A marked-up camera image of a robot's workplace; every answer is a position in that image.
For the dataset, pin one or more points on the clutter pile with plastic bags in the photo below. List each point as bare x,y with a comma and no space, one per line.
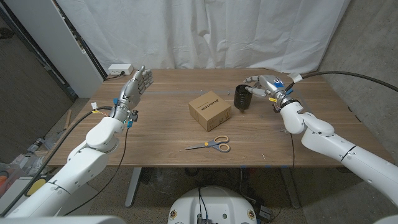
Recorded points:
31,155

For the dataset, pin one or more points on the wooden stick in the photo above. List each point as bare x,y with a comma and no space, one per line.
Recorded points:
67,119

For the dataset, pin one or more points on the white cabinet panel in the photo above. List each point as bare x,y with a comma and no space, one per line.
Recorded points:
56,43

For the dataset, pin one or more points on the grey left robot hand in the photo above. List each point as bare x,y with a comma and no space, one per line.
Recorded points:
132,91

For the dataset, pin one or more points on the small grey adapter box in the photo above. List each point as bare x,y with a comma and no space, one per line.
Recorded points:
265,212

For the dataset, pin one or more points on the grey table leg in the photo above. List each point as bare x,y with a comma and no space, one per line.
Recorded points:
133,186
291,189

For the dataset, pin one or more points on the black cup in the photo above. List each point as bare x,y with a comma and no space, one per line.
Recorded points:
242,99

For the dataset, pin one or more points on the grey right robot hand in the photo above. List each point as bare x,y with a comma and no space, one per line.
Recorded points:
272,85

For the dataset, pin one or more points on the white power strip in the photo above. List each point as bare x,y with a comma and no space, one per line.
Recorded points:
120,68

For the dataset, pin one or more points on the white cloth backdrop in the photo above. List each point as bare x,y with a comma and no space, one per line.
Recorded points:
202,31

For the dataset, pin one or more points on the brown cardboard box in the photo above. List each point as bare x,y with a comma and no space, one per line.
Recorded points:
208,109

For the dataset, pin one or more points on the yellow black foot pedal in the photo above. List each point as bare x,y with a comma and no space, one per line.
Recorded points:
35,187

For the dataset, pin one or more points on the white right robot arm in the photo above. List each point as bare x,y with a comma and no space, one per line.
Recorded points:
351,158

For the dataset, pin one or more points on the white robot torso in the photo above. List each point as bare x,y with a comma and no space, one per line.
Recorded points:
214,205

